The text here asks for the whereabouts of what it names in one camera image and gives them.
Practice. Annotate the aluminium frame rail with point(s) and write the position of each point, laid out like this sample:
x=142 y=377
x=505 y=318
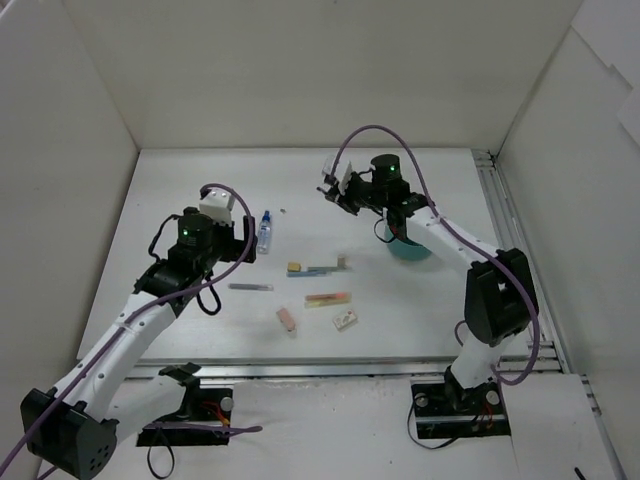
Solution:
x=519 y=260

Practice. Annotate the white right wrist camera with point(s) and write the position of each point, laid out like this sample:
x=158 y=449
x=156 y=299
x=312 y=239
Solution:
x=335 y=179

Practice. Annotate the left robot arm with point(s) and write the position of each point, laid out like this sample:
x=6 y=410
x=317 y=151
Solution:
x=75 y=425

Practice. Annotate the blue green flat ruler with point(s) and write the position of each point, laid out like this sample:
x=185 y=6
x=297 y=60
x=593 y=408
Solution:
x=316 y=272

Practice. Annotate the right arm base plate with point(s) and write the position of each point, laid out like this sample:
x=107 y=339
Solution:
x=434 y=417

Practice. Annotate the teal round desk organizer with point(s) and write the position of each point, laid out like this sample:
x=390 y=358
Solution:
x=405 y=251

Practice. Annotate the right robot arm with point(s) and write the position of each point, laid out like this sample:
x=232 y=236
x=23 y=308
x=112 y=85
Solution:
x=500 y=300

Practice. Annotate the small clear blue bottle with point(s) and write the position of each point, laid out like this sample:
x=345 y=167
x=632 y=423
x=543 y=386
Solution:
x=264 y=233

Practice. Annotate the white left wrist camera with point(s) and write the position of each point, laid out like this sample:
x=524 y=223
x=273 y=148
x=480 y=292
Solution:
x=218 y=204

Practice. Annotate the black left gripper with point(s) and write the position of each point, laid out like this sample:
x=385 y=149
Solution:
x=245 y=239

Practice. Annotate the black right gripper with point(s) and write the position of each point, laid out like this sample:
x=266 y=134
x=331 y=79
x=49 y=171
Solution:
x=338 y=194

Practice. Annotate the white patterned eraser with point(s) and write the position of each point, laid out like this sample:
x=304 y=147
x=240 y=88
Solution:
x=344 y=320

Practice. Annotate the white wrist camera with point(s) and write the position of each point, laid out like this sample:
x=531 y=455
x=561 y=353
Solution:
x=335 y=179
x=218 y=204

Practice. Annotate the pink eraser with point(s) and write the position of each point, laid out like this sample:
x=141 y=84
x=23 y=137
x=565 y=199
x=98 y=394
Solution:
x=287 y=321

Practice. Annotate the orange yellow highlighter pack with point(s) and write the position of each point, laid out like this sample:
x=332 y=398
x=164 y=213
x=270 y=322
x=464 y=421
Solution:
x=325 y=300

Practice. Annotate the small tan eraser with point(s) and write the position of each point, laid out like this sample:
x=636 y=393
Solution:
x=294 y=267

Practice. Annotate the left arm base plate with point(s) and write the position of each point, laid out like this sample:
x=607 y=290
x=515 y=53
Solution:
x=209 y=406

